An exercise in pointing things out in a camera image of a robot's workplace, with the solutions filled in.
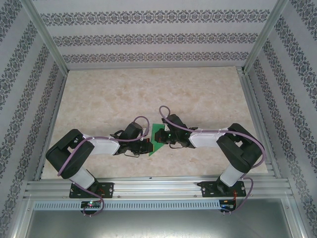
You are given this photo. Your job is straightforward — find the aluminium mounting rail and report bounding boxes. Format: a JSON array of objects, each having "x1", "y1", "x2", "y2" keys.
[{"x1": 23, "y1": 173, "x2": 295, "y2": 199}]

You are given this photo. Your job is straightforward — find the slotted grey cable duct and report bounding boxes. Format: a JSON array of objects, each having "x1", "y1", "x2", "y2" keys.
[{"x1": 33, "y1": 200, "x2": 221, "y2": 210}]

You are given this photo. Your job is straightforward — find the aluminium side rail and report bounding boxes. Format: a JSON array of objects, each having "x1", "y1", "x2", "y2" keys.
[
  {"x1": 33, "y1": 71, "x2": 67, "y2": 180},
  {"x1": 236, "y1": 65, "x2": 282, "y2": 179}
]

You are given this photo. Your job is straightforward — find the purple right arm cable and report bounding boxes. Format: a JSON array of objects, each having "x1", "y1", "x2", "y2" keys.
[{"x1": 158, "y1": 106, "x2": 268, "y2": 216}]

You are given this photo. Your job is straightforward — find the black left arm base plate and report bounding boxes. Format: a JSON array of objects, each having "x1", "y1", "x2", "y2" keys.
[{"x1": 69, "y1": 182, "x2": 115, "y2": 199}]

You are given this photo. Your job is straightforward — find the grey sheet metal panel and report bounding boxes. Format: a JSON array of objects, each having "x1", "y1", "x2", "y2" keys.
[{"x1": 14, "y1": 198, "x2": 305, "y2": 238}]

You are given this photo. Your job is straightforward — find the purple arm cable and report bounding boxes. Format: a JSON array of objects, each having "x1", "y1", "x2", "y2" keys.
[
  {"x1": 56, "y1": 116, "x2": 151, "y2": 219},
  {"x1": 158, "y1": 106, "x2": 268, "y2": 216}
]

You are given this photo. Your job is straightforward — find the green paper sheet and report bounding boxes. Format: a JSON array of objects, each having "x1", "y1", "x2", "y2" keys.
[{"x1": 148, "y1": 123, "x2": 168, "y2": 157}]

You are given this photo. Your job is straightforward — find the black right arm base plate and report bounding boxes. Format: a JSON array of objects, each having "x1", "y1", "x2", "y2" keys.
[{"x1": 201, "y1": 180, "x2": 247, "y2": 198}]

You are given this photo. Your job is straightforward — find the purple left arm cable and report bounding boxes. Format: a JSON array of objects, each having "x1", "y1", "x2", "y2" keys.
[{"x1": 56, "y1": 116, "x2": 151, "y2": 219}]

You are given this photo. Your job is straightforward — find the aluminium frame post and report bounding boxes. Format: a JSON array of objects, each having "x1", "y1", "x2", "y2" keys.
[
  {"x1": 21, "y1": 0, "x2": 69, "y2": 72},
  {"x1": 241, "y1": 0, "x2": 290, "y2": 74}
]

